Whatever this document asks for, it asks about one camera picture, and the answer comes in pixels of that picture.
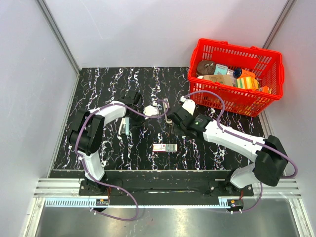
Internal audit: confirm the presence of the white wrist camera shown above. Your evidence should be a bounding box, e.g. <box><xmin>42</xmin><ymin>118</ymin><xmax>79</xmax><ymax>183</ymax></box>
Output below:
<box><xmin>144</xmin><ymin>105</ymin><xmax>159</xmax><ymax>118</ymax></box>
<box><xmin>180</xmin><ymin>96</ymin><xmax>196</xmax><ymax>116</ymax></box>

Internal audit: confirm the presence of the brown round object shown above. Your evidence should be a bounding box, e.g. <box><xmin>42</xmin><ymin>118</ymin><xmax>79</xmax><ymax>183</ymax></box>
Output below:
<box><xmin>197</xmin><ymin>60</ymin><xmax>216</xmax><ymax>76</ymax></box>

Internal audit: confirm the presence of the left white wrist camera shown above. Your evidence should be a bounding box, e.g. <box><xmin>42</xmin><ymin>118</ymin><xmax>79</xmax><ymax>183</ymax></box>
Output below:
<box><xmin>144</xmin><ymin>105</ymin><xmax>159</xmax><ymax>118</ymax></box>

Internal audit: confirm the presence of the yellow green sponge pack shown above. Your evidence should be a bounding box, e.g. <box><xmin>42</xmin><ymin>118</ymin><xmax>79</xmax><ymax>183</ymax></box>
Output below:
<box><xmin>236</xmin><ymin>77</ymin><xmax>259</xmax><ymax>90</ymax></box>

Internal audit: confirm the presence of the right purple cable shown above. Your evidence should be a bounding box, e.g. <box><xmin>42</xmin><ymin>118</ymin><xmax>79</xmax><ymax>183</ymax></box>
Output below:
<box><xmin>180</xmin><ymin>90</ymin><xmax>299</xmax><ymax>214</ymax></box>

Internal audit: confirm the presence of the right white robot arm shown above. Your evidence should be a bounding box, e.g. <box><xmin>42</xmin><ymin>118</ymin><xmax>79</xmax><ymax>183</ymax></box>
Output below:
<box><xmin>167</xmin><ymin>107</ymin><xmax>288</xmax><ymax>196</ymax></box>

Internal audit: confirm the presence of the orange bottle blue cap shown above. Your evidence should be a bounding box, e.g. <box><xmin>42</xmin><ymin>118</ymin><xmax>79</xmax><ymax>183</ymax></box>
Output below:
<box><xmin>233</xmin><ymin>68</ymin><xmax>256</xmax><ymax>79</ymax></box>

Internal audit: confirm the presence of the cardboard box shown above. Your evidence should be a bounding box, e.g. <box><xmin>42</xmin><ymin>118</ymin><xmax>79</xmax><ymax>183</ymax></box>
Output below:
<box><xmin>198</xmin><ymin>75</ymin><xmax>236</xmax><ymax>87</ymax></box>

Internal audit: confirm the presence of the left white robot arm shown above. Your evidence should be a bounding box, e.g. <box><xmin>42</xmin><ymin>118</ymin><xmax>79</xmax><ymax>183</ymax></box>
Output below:
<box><xmin>69</xmin><ymin>91</ymin><xmax>145</xmax><ymax>195</ymax></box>

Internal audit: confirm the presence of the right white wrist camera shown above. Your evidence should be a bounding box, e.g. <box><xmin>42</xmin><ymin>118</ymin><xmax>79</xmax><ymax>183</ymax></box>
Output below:
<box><xmin>180</xmin><ymin>96</ymin><xmax>196</xmax><ymax>116</ymax></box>

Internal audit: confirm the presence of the aluminium rail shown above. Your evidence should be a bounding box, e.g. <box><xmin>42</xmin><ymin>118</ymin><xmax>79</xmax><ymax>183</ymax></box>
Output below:
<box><xmin>34</xmin><ymin>179</ymin><xmax>303</xmax><ymax>209</ymax></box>

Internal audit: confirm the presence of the purple cable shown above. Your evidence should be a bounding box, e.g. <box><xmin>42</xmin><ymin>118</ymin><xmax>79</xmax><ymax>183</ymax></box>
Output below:
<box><xmin>180</xmin><ymin>90</ymin><xmax>299</xmax><ymax>214</ymax></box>
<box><xmin>75</xmin><ymin>98</ymin><xmax>169</xmax><ymax>221</ymax></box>

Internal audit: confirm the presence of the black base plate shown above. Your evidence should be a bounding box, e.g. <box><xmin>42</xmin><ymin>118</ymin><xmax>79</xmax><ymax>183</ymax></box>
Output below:
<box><xmin>79</xmin><ymin>170</ymin><xmax>254</xmax><ymax>206</ymax></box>

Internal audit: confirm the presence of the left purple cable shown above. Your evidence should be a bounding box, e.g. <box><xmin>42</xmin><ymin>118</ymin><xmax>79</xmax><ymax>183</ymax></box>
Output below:
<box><xmin>75</xmin><ymin>98</ymin><xmax>169</xmax><ymax>221</ymax></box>

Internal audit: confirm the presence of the red plastic basket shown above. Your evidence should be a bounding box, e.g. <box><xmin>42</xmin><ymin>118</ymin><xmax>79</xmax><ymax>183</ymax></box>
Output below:
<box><xmin>187</xmin><ymin>39</ymin><xmax>285</xmax><ymax>117</ymax></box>

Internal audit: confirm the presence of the teal small box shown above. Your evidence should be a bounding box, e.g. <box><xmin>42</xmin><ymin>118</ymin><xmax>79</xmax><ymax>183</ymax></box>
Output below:
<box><xmin>214</xmin><ymin>64</ymin><xmax>228</xmax><ymax>75</ymax></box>

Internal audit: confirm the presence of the orange small package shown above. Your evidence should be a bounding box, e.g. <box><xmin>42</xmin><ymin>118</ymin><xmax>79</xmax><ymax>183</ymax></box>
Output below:
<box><xmin>257</xmin><ymin>86</ymin><xmax>272</xmax><ymax>94</ymax></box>

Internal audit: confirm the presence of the staple box with staples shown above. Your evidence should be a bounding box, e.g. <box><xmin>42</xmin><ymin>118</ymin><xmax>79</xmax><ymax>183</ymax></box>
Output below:
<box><xmin>153</xmin><ymin>144</ymin><xmax>178</xmax><ymax>152</ymax></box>

